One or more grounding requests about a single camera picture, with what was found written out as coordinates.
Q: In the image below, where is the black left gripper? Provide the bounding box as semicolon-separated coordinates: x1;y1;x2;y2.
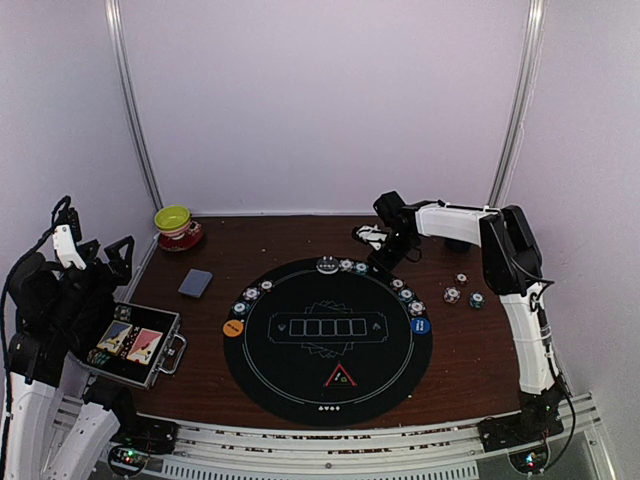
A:
46;235;133;334

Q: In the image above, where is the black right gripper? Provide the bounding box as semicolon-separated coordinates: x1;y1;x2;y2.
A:
367;230;416;275

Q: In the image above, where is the clear round dealer button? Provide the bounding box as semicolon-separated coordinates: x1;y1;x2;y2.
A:
316;255;340;275

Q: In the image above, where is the blue round blind button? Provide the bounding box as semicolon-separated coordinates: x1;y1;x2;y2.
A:
410;316;431;335

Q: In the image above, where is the blue white poker chip stack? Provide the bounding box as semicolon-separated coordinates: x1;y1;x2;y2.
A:
443;286;461;304

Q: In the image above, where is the blue playing card deck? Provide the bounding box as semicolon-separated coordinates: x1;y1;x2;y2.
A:
178;269;213;298

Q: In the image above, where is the green poker chip stack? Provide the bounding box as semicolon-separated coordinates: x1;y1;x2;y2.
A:
469;292;485;309

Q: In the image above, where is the red black triangle marker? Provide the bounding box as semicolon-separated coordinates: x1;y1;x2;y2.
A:
324;363;357;388

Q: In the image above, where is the orange round blind button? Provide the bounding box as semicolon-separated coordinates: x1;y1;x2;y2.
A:
222;319;244;338

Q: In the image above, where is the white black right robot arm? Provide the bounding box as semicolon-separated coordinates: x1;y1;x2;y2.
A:
368;191;568;442

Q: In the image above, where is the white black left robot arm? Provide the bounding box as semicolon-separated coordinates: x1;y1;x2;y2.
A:
1;225;178;479

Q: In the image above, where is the dark blue enamel mug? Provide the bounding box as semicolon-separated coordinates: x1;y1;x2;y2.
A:
445;239;472;253

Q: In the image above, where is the green bowl on red saucer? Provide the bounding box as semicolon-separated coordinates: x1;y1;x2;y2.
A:
154;205;204;252

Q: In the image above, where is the blue card box in case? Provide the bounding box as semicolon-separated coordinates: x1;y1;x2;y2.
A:
96;320;132;355

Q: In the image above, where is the aluminium poker case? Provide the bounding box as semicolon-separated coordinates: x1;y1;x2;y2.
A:
79;302;188;390

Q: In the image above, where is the red card box in case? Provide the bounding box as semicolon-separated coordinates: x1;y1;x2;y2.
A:
126;328;163;365

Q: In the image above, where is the round black poker mat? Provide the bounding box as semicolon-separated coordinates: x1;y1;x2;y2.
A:
223;258;433;428

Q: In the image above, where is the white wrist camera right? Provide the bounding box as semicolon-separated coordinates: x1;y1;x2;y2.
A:
351;224;388;251

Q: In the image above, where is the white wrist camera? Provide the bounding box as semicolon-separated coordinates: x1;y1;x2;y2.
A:
53;207;86;270
351;224;388;251

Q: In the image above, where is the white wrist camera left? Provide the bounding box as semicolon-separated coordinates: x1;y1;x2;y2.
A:
53;207;86;270

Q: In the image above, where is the aluminium front rail frame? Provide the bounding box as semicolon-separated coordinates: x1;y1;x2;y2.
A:
87;395;620;479

